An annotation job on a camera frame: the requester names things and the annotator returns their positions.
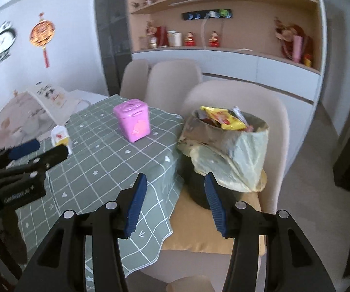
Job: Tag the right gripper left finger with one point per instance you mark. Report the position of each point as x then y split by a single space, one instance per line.
58 263

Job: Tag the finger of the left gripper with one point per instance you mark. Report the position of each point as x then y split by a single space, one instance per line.
50 158
8 155

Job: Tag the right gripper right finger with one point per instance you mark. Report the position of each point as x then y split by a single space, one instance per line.
292 264

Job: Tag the yellow red snack wrapper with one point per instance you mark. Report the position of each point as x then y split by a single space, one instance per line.
220 117

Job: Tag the black trash bin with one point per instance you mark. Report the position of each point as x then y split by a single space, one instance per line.
195 185

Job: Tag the white yellow small wrapper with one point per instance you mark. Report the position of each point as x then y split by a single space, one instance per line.
60 136

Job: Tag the green checked tablecloth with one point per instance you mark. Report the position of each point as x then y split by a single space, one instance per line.
103 163

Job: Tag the beige chair near bag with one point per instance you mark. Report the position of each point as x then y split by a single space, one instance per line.
174 264

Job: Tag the pink plastic lidded box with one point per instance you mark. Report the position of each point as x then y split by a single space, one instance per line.
133 119

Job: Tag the yellow seat cushion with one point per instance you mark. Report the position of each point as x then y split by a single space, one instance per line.
194 230

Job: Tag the beige chair far left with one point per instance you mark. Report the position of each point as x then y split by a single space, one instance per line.
135 79

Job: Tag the beige chair middle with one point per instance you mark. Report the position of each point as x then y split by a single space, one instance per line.
170 82

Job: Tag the white sideboard cabinet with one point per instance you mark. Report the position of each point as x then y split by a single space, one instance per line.
298 88

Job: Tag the white canister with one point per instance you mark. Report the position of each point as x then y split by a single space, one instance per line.
174 38

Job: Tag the red figurine left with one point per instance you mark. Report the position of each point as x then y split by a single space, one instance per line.
189 40

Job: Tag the red figurine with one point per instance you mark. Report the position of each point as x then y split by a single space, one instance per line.
189 40
214 40

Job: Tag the red figurine right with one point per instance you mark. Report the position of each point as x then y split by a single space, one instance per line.
214 40

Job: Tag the red monkey plush decoration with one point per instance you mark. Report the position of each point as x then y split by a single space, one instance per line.
296 45

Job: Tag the panda wall clock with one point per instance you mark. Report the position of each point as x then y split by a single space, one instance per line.
7 38

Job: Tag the red gold wall ornament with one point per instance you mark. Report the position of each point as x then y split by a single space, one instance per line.
41 35

